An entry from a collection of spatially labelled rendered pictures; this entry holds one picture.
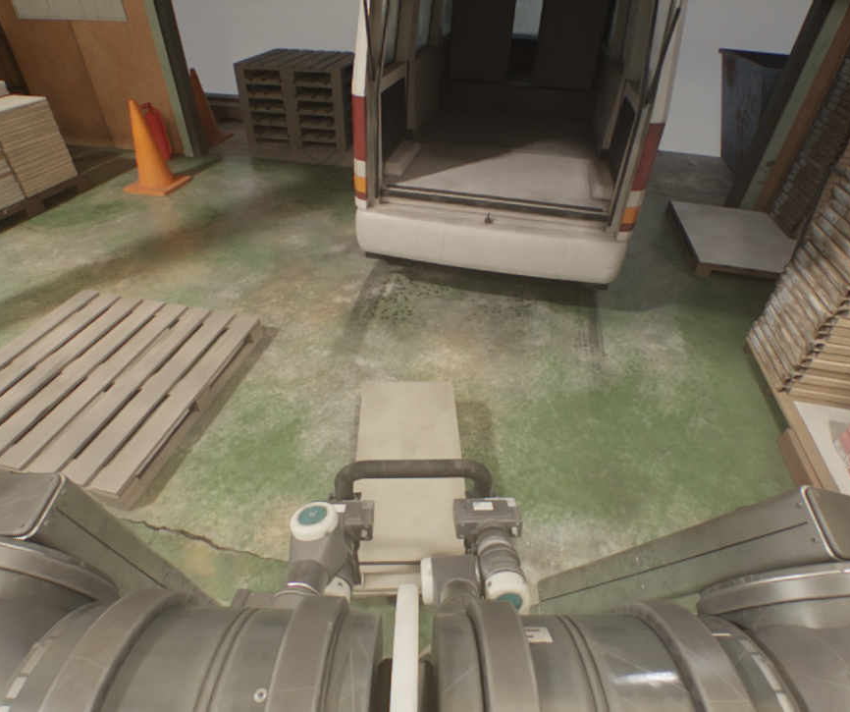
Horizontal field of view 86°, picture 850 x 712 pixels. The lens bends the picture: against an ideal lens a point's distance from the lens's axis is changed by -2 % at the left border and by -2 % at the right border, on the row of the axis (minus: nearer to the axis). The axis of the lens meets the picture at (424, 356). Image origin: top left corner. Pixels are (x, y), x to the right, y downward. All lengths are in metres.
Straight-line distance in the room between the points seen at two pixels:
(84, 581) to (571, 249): 2.42
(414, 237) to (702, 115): 4.53
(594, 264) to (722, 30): 4.15
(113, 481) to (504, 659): 1.92
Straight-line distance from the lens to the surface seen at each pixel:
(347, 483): 1.06
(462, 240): 2.53
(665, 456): 2.29
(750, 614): 0.32
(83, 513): 0.35
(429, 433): 1.82
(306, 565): 0.82
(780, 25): 6.54
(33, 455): 2.34
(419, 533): 1.58
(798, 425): 2.64
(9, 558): 0.32
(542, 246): 2.52
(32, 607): 0.31
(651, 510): 2.08
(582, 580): 0.44
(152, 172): 4.81
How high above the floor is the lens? 1.59
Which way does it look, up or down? 41 degrees down
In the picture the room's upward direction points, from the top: 2 degrees clockwise
